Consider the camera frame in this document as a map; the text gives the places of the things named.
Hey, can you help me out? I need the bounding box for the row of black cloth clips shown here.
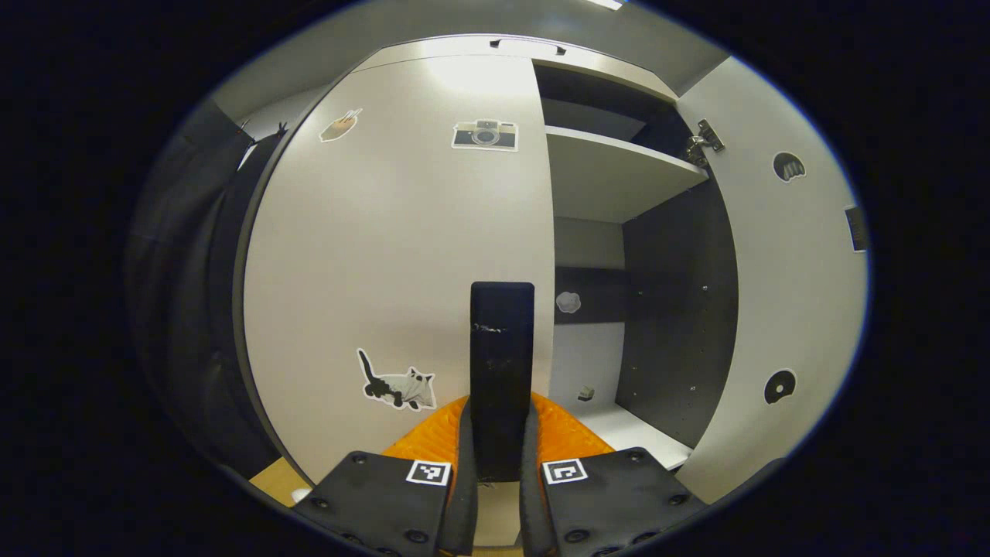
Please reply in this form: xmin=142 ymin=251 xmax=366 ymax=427
xmin=244 ymin=120 xmax=288 ymax=148

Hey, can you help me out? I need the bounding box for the beige double-door shoe cabinet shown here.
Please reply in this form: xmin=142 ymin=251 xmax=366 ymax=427
xmin=232 ymin=35 xmax=739 ymax=484

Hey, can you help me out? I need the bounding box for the beige cabinet drawer front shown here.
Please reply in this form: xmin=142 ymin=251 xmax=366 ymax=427
xmin=352 ymin=33 xmax=681 ymax=101

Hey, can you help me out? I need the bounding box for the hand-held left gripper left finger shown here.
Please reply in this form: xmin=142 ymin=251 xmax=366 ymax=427
xmin=290 ymin=395 xmax=476 ymax=557

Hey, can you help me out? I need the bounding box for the black cabinet door handle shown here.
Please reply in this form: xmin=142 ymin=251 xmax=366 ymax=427
xmin=470 ymin=282 xmax=536 ymax=484

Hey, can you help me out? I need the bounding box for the metal door hinge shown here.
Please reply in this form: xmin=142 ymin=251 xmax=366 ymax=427
xmin=687 ymin=118 xmax=726 ymax=167

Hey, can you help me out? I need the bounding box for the beige shoe cabinet door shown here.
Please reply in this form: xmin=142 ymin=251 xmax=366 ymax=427
xmin=674 ymin=54 xmax=871 ymax=505

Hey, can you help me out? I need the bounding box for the black drawer pull handle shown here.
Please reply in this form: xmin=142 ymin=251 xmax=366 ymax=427
xmin=489 ymin=37 xmax=568 ymax=56

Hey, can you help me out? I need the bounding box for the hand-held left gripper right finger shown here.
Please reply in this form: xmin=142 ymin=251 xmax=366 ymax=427
xmin=520 ymin=391 xmax=708 ymax=557

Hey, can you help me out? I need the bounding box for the white cabinet shelf board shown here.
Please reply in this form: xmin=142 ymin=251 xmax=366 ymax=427
xmin=572 ymin=402 xmax=695 ymax=470
xmin=540 ymin=98 xmax=647 ymax=142
xmin=545 ymin=126 xmax=710 ymax=225

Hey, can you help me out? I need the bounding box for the black backdrop cloth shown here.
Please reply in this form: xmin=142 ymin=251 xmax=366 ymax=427
xmin=128 ymin=101 xmax=326 ymax=480

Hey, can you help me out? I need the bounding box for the camera sticker shoe cabinet door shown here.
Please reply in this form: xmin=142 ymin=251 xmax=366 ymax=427
xmin=244 ymin=54 xmax=558 ymax=484

